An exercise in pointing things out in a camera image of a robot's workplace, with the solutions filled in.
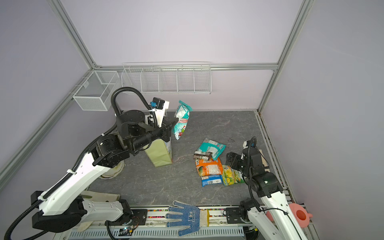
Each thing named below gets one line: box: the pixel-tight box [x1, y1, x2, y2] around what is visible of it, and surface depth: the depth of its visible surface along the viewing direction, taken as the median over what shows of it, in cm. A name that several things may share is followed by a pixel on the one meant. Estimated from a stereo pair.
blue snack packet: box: [201, 174, 223, 187], surface depth 86 cm
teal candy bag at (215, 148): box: [197, 138, 226, 161], surface depth 97 cm
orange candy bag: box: [195, 157, 224, 177], surface depth 89 cm
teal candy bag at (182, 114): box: [173, 100, 194, 140], surface depth 59 cm
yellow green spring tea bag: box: [222, 165, 245, 186], surface depth 86 cm
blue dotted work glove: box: [165, 200, 210, 237], surface depth 75 cm
